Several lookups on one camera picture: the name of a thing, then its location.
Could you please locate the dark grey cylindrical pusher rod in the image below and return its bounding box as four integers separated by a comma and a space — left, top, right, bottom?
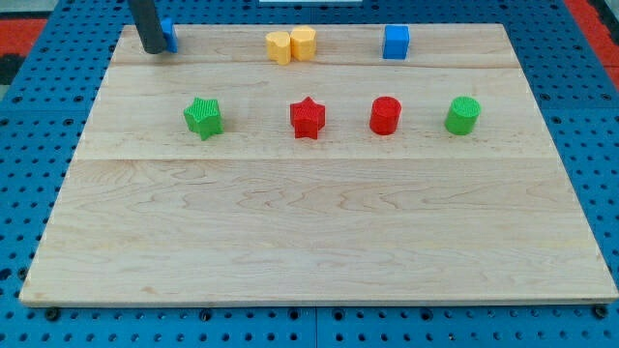
128, 0, 167, 54

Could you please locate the yellow hexagon block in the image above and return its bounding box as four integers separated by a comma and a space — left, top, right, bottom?
290, 25, 317, 61

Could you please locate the blue block behind rod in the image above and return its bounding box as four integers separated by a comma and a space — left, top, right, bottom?
161, 17, 178, 53

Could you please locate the green star block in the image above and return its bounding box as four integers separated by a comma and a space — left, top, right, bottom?
184, 97, 224, 141

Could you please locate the yellow heart block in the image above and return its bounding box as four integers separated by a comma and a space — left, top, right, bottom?
265, 31, 291, 66

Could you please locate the red star block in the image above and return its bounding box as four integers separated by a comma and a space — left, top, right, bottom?
289, 97, 326, 140

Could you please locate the light wooden board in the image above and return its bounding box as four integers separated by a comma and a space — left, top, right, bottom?
19, 24, 618, 307

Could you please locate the blue cube block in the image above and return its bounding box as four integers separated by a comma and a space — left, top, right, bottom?
382, 25, 410, 60

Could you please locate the red cylinder block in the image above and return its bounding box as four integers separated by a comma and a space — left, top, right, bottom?
369, 97, 401, 135

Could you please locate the green cylinder block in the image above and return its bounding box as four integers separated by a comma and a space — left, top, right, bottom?
444, 96, 482, 135

